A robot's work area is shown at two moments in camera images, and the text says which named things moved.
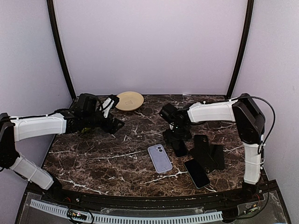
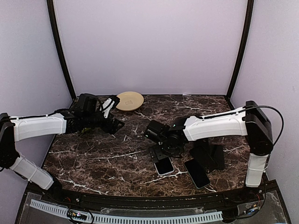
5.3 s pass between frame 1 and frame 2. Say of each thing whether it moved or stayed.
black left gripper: stayed
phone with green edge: stayed
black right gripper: moved
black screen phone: moved
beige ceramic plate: stayed
